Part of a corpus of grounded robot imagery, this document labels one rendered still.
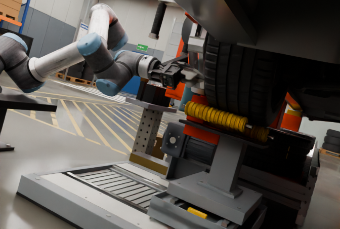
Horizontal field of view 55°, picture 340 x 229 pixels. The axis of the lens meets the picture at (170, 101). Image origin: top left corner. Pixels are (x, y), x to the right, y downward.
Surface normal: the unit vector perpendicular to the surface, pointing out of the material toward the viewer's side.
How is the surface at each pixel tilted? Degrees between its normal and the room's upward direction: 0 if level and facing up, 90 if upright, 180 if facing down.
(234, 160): 90
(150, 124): 90
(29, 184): 90
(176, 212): 90
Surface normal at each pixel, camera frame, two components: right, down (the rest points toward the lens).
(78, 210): -0.41, -0.09
